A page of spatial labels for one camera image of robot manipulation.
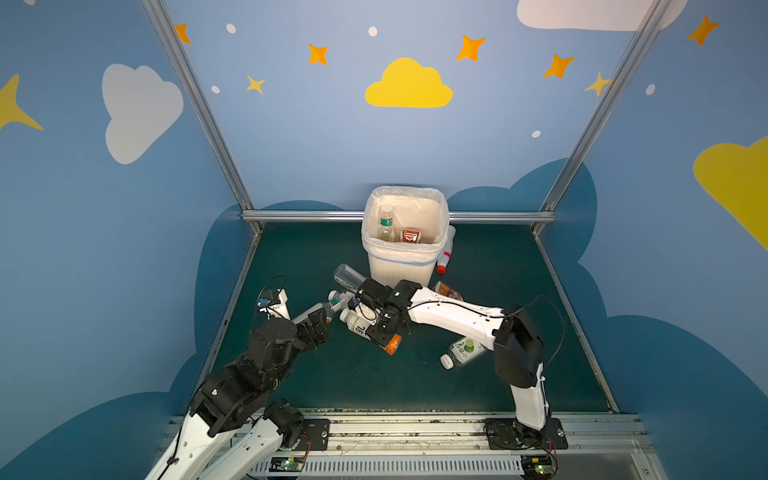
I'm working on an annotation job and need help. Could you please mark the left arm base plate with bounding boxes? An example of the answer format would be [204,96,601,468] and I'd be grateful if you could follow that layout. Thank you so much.
[288,418,331,452]

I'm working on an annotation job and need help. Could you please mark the aluminium rail frame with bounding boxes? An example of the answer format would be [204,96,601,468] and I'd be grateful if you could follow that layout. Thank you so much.
[146,407,668,480]

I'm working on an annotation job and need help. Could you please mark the brown Nescafe coffee bottle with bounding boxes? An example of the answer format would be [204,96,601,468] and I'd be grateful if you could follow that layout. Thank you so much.
[433,281,463,301]

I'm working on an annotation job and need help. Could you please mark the white bottle red cap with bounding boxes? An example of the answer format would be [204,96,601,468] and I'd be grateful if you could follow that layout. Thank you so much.
[436,225,456,275]

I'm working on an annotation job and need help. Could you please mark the green lime label bottle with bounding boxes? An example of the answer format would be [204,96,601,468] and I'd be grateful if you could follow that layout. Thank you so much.
[440,337,487,370]

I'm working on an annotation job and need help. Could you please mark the orange label bottle white cap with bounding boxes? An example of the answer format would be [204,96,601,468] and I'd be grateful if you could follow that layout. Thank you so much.
[338,307,403,356]

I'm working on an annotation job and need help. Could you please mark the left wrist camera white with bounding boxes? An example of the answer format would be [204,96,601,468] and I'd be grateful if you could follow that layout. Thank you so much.
[256,288,290,320]

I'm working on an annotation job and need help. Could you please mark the clear empty bottle green cap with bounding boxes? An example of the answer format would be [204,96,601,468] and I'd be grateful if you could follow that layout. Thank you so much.
[333,263,366,292]

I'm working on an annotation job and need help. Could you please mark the clear bottle green band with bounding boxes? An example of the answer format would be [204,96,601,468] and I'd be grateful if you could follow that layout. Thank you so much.
[377,204,397,243]

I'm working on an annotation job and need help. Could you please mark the left controller board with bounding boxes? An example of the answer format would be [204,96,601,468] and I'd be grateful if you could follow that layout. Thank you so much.
[269,457,305,474]

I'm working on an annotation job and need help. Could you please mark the white plastic trash bin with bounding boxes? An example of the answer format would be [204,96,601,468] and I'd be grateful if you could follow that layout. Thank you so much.
[361,186,450,287]

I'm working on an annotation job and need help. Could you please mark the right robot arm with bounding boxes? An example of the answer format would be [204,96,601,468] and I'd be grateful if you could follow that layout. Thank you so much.
[355,278,551,433]

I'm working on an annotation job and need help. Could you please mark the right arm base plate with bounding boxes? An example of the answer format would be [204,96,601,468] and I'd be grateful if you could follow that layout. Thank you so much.
[483,418,569,450]

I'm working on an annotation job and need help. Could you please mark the controller board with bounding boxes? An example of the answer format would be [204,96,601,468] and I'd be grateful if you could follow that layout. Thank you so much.
[521,456,558,480]
[269,457,305,474]

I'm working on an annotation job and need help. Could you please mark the right controller board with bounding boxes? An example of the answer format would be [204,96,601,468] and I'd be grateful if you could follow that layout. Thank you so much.
[521,456,558,480]

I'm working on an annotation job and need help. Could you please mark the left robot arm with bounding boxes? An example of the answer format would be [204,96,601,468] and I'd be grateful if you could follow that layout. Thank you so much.
[147,303,329,479]

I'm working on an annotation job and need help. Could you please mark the yellow red label bottle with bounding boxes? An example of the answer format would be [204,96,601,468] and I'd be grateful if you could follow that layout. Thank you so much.
[400,228,422,244]

